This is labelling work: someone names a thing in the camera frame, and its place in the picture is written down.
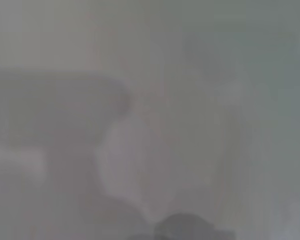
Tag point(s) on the dark brown teacup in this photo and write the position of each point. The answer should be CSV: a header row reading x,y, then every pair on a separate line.
x,y
185,227

